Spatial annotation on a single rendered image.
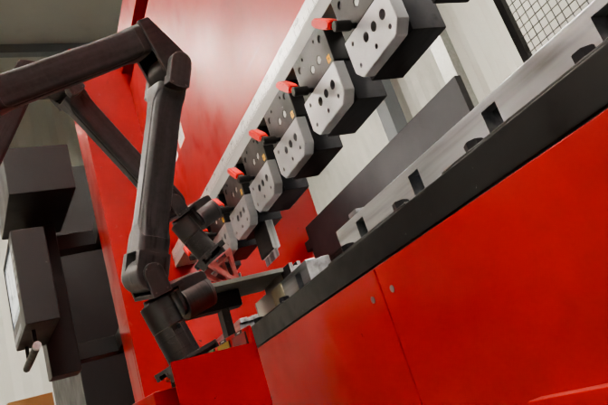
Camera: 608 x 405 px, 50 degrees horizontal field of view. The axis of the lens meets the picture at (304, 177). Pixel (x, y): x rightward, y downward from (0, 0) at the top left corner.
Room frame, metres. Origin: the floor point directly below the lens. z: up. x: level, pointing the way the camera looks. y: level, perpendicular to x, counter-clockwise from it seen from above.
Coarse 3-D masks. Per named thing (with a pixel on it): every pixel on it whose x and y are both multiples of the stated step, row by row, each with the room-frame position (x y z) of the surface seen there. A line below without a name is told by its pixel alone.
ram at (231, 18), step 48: (192, 0) 1.53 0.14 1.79; (240, 0) 1.28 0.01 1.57; (288, 0) 1.10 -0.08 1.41; (192, 48) 1.62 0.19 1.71; (240, 48) 1.35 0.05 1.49; (144, 96) 2.20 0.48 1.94; (192, 96) 1.72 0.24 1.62; (240, 96) 1.42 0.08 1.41; (192, 144) 1.83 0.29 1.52; (240, 144) 1.50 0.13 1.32; (192, 192) 1.95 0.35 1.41
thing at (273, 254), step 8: (264, 224) 1.58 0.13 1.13; (272, 224) 1.58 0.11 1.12; (256, 232) 1.65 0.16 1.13; (264, 232) 1.60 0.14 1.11; (272, 232) 1.58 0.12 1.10; (256, 240) 1.66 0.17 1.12; (264, 240) 1.61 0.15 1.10; (272, 240) 1.58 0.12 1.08; (264, 248) 1.62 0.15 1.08; (272, 248) 1.58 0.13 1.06; (264, 256) 1.64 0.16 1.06; (272, 256) 1.62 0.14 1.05
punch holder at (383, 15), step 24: (336, 0) 0.96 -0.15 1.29; (360, 0) 0.91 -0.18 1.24; (384, 0) 0.86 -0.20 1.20; (408, 0) 0.87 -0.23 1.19; (360, 24) 0.93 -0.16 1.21; (384, 24) 0.88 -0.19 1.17; (408, 24) 0.86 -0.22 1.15; (432, 24) 0.88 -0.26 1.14; (360, 48) 0.95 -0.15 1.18; (384, 48) 0.90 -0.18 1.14; (408, 48) 0.92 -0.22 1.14; (360, 72) 0.97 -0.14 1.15; (384, 72) 0.97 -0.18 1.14
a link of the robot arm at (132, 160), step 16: (80, 96) 1.32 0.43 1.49; (80, 112) 1.32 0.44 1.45; (96, 112) 1.35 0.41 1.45; (96, 128) 1.35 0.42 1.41; (112, 128) 1.38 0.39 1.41; (112, 144) 1.38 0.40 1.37; (128, 144) 1.40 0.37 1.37; (112, 160) 1.41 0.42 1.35; (128, 160) 1.40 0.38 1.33; (128, 176) 1.43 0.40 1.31; (176, 192) 1.48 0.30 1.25
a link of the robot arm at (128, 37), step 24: (144, 24) 0.99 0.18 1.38; (96, 48) 0.95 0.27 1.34; (120, 48) 0.98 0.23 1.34; (144, 48) 1.00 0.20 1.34; (168, 48) 1.03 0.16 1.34; (24, 72) 0.88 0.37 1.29; (48, 72) 0.90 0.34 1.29; (72, 72) 0.93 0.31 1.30; (96, 72) 0.96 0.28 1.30; (144, 72) 1.07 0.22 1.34; (0, 96) 0.85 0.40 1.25; (24, 96) 0.88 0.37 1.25
